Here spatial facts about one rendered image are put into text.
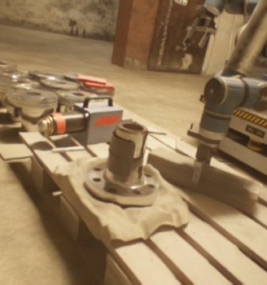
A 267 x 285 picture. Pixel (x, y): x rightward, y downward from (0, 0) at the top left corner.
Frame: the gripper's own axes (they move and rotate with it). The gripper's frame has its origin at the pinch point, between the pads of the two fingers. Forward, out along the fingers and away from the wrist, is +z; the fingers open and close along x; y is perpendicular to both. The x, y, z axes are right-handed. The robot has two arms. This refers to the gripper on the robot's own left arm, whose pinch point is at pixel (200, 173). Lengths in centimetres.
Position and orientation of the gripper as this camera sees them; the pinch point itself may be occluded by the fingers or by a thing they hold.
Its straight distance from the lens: 129.6
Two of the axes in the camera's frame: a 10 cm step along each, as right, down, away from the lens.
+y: 8.6, 3.1, -4.1
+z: -1.8, 9.3, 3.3
